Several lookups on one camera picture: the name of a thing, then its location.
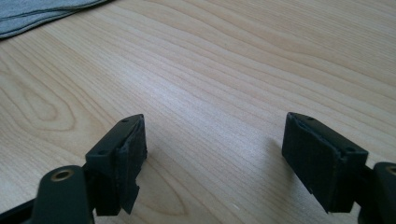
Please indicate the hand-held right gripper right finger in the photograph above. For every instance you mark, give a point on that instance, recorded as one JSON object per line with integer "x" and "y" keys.
{"x": 320, "y": 161}

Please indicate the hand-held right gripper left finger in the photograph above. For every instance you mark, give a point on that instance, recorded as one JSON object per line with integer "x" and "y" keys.
{"x": 116, "y": 161}

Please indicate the grey cloth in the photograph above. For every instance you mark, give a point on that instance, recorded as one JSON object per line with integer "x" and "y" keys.
{"x": 37, "y": 14}

